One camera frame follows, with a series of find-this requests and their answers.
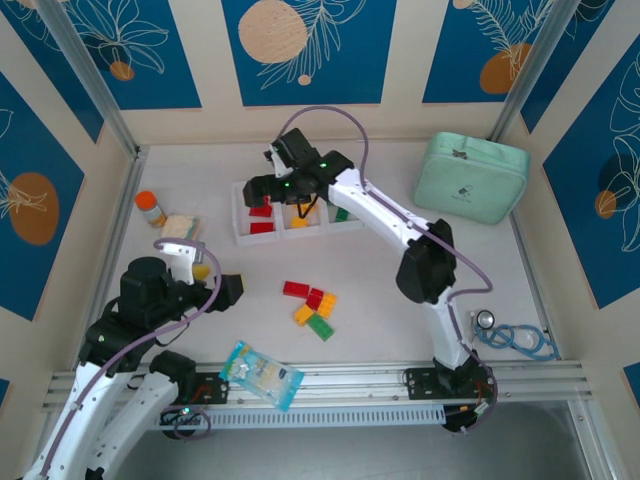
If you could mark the orange-capped small bottle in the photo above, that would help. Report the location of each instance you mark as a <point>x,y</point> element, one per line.
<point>150,207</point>

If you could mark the beige sponge packet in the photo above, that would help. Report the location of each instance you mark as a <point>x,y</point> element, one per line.
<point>182,226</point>

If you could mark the small green lego brick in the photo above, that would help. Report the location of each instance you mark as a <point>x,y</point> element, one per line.
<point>343,214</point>

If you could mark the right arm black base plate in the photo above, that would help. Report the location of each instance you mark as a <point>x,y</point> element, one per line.
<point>425,382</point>

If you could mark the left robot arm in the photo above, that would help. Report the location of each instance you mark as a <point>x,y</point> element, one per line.
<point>150,400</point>

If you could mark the small yellow lego brick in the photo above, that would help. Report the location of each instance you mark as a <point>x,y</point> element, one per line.
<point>299,222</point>
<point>303,315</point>

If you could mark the aluminium corner post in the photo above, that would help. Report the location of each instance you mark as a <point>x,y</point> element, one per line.
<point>532,70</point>
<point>90,70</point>

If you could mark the mint green zip case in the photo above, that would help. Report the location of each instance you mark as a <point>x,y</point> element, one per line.
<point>470,170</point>

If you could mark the aluminium rail frame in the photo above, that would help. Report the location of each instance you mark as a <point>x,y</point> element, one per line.
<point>350,380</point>

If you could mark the long green lego brick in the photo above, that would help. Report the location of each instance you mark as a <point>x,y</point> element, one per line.
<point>320,328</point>

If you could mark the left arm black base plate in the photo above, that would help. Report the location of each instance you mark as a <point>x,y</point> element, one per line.
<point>215,387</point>

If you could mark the long red lego brick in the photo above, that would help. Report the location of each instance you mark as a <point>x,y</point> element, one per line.
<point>260,212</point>
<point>297,289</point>
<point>262,228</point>

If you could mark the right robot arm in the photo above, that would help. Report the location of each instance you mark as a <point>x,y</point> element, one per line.
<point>430,275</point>

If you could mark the blue snack bag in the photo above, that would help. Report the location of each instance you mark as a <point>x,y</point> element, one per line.
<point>260,372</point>

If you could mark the white three-compartment container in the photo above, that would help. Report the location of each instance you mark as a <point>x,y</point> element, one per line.
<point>260,240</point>

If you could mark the long yellow lego brick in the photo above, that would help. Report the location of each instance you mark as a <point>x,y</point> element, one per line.
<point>327,304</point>

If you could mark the small red lego brick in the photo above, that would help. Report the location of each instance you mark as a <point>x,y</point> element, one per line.
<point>315,299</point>

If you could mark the blue stethoscope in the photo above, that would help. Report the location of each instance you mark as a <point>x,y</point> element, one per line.
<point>515,336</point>

